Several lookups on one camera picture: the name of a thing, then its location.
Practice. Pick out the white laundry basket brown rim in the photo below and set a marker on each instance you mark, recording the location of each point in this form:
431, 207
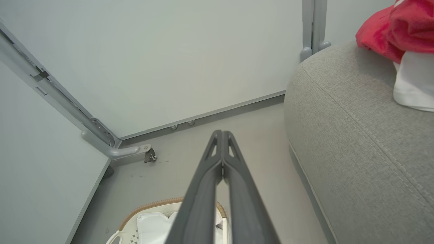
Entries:
152, 204

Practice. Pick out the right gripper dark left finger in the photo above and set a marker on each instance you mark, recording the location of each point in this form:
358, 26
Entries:
203, 196

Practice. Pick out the red and white garment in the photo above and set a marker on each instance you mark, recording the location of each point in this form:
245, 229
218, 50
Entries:
415, 81

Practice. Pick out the grey partition bottom rail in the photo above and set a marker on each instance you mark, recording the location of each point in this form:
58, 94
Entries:
203, 117

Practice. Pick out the grey fabric sofa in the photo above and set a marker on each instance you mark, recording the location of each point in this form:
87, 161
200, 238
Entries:
356, 152

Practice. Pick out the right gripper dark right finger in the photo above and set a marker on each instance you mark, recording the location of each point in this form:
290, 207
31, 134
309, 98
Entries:
244, 203

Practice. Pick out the grey partition post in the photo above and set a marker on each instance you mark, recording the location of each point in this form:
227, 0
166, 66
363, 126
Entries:
313, 27
67, 105

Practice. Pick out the small partition caster wheel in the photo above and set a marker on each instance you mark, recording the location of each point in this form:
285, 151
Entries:
150, 156

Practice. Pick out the plain red garment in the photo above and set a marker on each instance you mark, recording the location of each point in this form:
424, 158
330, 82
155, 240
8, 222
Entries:
415, 25

